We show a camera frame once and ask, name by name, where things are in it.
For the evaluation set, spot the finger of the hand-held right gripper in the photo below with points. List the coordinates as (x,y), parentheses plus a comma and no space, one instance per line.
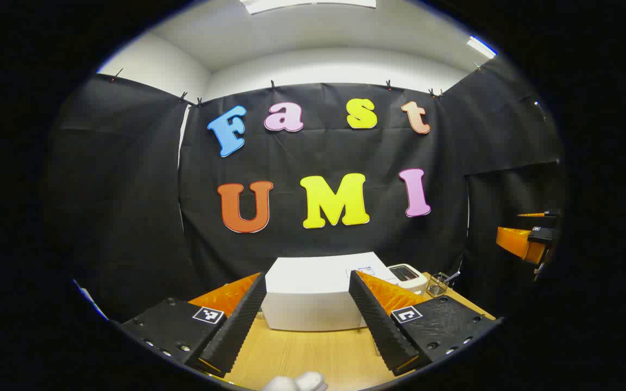
(519,241)
(549,214)

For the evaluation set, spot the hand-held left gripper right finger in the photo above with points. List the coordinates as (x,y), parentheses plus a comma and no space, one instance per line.
(381,326)

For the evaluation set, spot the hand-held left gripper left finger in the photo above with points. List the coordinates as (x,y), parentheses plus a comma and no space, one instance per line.
(237,326)

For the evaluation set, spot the white microwave oven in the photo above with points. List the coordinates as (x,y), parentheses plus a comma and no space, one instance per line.
(313,293)

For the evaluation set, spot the white toaster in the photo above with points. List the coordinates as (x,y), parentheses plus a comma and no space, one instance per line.
(408,277)

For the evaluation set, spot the white rounded object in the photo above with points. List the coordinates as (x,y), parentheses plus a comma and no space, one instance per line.
(296,383)

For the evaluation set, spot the black backdrop cloth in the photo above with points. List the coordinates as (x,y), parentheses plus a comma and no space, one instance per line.
(128,190)

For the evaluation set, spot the ceiling light panel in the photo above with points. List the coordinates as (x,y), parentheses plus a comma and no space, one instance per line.
(481,47)
(307,4)

